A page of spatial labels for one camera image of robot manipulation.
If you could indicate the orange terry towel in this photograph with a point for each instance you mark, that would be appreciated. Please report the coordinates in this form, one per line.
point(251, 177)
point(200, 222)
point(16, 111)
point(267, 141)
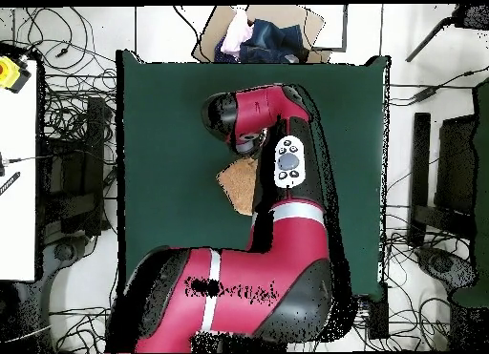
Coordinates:
point(238, 186)

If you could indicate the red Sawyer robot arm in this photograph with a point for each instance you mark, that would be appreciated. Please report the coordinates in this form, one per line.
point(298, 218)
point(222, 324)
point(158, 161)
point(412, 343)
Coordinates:
point(267, 262)

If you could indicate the dark green table cloth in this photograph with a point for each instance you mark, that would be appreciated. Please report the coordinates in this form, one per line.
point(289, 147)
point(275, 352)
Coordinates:
point(172, 140)

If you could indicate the blue denim jeans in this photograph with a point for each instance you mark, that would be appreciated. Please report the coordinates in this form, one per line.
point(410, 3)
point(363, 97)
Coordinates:
point(275, 41)

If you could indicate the pink garment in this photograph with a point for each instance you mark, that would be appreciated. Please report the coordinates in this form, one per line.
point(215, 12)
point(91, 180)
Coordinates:
point(237, 35)

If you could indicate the brown cardboard box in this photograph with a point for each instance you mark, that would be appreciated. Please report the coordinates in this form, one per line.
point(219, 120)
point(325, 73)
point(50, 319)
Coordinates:
point(315, 29)

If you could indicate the black power strip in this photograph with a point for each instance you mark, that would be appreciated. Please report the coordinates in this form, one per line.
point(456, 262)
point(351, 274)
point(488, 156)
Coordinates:
point(378, 316)

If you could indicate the black grey stand foot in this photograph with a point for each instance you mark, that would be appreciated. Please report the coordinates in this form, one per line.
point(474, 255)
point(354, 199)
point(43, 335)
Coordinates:
point(65, 251)
point(443, 264)

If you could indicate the white desk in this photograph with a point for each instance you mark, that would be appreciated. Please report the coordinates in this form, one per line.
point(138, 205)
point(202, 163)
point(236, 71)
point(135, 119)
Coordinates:
point(17, 224)

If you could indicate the green covered side table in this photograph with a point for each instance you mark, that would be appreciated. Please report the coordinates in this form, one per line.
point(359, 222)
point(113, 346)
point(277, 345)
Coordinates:
point(482, 178)

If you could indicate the yellow emergency stop button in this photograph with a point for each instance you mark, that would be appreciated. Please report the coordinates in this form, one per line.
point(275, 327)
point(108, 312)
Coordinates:
point(9, 73)

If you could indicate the black tripod leg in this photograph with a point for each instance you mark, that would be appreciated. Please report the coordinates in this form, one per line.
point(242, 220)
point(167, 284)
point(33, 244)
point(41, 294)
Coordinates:
point(473, 16)

